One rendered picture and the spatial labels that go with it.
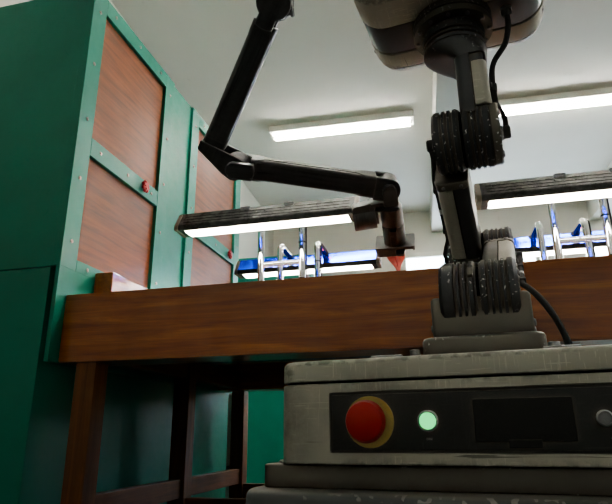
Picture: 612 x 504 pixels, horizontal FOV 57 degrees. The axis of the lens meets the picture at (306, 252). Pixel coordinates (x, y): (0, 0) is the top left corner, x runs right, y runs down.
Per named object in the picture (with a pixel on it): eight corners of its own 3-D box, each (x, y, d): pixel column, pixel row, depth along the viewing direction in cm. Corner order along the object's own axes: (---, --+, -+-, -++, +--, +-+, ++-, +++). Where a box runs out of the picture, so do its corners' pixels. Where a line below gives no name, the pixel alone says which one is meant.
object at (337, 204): (359, 212, 172) (358, 190, 174) (173, 230, 186) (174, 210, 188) (362, 221, 179) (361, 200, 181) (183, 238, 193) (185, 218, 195)
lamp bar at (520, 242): (649, 242, 202) (645, 223, 204) (470, 256, 216) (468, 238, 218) (642, 249, 209) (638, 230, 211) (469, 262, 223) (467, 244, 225)
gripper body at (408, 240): (377, 241, 152) (373, 218, 148) (415, 238, 149) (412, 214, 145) (375, 255, 146) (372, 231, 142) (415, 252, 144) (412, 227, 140)
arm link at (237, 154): (187, 161, 134) (196, 151, 143) (239, 186, 136) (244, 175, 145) (264, -26, 117) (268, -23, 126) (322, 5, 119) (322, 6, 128)
